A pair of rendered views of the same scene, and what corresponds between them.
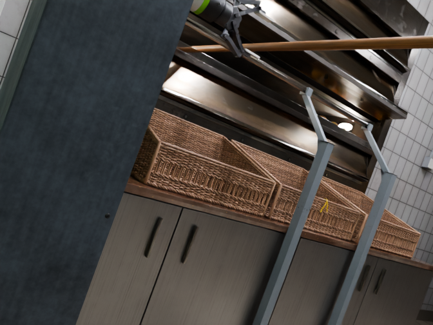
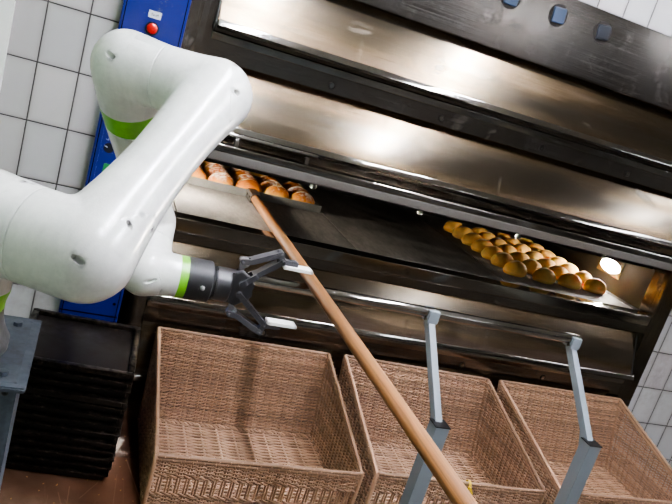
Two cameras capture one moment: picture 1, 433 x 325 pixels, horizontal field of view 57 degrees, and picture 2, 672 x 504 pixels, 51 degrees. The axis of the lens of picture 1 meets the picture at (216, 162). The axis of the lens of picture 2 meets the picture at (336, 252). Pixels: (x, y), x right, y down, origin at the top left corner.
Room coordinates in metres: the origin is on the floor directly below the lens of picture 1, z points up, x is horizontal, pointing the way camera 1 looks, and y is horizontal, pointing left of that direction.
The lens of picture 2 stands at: (-0.06, -0.40, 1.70)
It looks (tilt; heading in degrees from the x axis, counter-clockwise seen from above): 14 degrees down; 13
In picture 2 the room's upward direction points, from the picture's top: 17 degrees clockwise
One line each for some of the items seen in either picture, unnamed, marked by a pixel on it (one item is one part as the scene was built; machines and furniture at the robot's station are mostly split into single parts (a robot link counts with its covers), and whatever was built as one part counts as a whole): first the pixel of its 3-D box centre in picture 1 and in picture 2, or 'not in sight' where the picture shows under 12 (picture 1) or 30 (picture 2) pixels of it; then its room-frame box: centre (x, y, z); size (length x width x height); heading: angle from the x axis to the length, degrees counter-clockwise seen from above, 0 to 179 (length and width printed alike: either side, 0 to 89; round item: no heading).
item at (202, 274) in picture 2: (209, 5); (198, 279); (1.27, 0.19, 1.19); 0.12 x 0.06 x 0.09; 35
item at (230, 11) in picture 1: (228, 16); (232, 285); (1.31, 0.13, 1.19); 0.09 x 0.07 x 0.08; 125
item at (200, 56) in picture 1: (279, 99); (437, 275); (2.21, -0.21, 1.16); 1.80 x 0.06 x 0.04; 124
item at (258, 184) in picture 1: (192, 155); (248, 419); (1.65, 0.10, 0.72); 0.56 x 0.49 x 0.28; 124
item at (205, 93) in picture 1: (274, 124); (426, 316); (2.20, -0.23, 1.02); 1.79 x 0.11 x 0.19; 124
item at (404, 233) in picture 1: (359, 213); (586, 458); (2.32, -0.88, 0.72); 0.56 x 0.49 x 0.28; 124
